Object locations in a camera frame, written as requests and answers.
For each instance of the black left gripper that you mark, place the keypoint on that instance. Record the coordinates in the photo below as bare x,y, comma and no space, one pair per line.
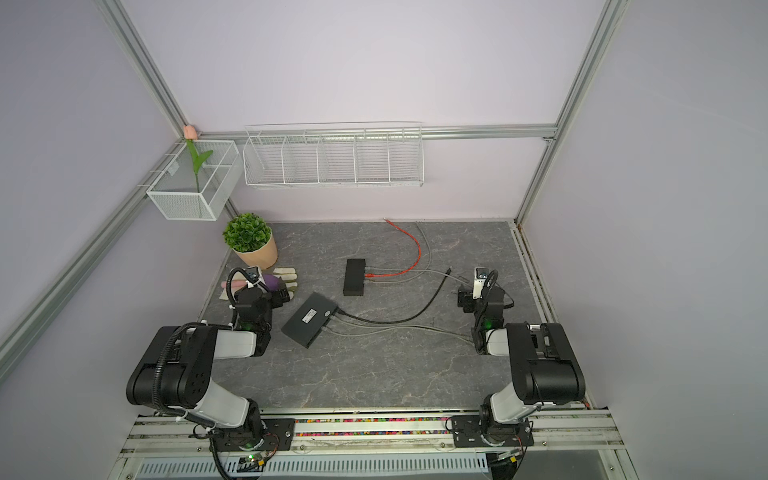
275,296

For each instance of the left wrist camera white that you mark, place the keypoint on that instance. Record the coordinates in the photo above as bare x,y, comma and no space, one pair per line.
254,278

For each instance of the green plant in beige pot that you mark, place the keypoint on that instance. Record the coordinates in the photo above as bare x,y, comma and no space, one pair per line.
252,240

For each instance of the white wire basket small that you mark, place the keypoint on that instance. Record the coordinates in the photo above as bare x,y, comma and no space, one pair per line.
174,193

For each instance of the white wire shelf wide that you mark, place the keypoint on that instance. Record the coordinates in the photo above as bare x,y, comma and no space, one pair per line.
334,154

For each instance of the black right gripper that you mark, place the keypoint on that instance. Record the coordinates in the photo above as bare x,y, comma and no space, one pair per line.
466,300

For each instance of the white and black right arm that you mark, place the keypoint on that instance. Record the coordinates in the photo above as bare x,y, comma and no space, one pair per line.
543,369

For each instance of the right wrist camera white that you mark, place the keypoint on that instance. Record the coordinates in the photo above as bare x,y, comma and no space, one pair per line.
479,281

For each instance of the purple trowel with pink handle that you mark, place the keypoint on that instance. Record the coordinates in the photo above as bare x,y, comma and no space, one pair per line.
239,282

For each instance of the pink tulip artificial flower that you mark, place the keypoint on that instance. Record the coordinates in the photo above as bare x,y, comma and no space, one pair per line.
198,158

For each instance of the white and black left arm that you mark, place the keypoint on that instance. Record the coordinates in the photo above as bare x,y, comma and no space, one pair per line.
174,375

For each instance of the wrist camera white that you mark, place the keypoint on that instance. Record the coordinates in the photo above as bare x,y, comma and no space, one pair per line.
254,278
479,281

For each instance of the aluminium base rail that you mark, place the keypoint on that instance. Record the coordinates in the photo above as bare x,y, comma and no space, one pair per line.
379,444

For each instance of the black ribbed network switch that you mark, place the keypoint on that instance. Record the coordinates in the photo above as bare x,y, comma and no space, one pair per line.
354,277

